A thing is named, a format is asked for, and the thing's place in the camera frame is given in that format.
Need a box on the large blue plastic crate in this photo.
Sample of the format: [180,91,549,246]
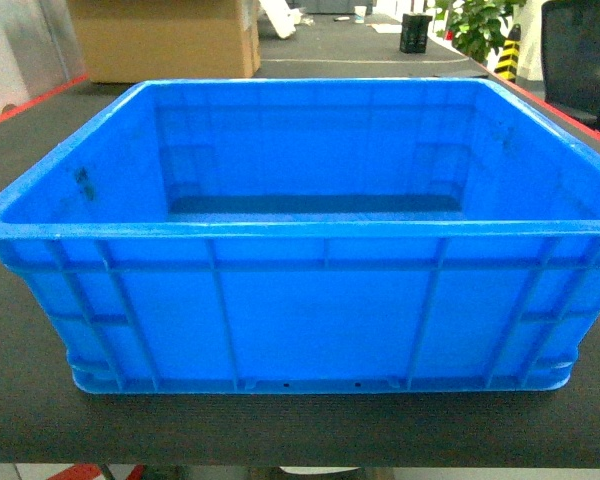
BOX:
[0,79,600,394]

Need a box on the brown cardboard box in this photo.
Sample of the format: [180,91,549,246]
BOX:
[67,1,260,83]

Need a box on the white paper sheet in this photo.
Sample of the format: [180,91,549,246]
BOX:
[369,23,402,34]

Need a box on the small black crate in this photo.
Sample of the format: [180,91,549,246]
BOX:
[399,13,433,54]

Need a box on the white paper cup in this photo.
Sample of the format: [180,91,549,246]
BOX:
[354,5,367,24]

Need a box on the green potted plant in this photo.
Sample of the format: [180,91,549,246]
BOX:
[428,0,526,65]

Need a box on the black mesh office chair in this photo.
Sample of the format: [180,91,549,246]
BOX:
[541,1,600,130]

